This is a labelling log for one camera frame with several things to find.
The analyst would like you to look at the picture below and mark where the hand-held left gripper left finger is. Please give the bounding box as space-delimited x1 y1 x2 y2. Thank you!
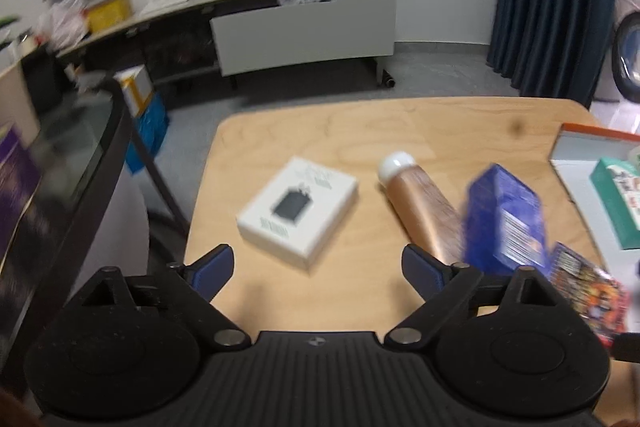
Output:
80 243 251 351

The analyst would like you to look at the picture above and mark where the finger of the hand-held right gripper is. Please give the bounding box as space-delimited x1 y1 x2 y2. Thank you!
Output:
613 331 640 364

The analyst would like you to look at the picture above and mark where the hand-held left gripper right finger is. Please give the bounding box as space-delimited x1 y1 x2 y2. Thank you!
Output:
385 243 559 349

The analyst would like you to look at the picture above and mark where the white box with black picture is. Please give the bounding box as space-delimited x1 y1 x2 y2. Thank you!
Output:
236 156 360 271

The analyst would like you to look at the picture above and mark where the white tray with orange edge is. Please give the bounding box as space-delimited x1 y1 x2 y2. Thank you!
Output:
549 123 640 230

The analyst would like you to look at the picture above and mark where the copper bottle with white cap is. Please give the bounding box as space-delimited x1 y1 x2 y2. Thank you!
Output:
377 150 469 266

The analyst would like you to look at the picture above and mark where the colourful red snack packet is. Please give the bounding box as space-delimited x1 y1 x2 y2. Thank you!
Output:
545 243 631 351

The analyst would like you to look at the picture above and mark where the blue cardboard box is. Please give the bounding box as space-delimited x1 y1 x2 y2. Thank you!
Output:
462 163 552 276

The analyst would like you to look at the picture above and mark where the teal printed box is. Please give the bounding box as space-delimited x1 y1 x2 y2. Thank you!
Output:
590 156 640 251

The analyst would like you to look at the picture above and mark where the blue crate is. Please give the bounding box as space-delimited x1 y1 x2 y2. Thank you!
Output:
123 93 171 176

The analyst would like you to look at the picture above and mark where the black glass side table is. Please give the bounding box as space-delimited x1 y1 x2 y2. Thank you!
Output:
0 76 192 400

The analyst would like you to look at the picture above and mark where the white and yellow carton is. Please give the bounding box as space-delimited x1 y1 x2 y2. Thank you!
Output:
113 66 154 118

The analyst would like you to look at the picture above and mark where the purple box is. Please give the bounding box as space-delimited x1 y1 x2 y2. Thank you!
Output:
0 123 44 259

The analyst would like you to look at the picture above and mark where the long grey tv console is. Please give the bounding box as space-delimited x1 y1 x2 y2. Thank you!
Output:
54 0 396 94

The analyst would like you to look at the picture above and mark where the beige bin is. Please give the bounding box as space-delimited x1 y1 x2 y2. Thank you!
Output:
0 57 42 142

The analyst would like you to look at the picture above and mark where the yellow box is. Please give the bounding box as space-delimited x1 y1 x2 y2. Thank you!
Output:
86 0 134 33

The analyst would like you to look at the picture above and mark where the white and red plastic bag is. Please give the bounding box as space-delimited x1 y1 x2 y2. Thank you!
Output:
37 0 89 53

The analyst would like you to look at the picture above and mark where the grey washing machine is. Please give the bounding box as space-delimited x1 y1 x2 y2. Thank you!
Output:
592 0 640 106

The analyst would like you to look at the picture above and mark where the long-leaf green plant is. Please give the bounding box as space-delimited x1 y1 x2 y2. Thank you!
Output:
0 0 22 54

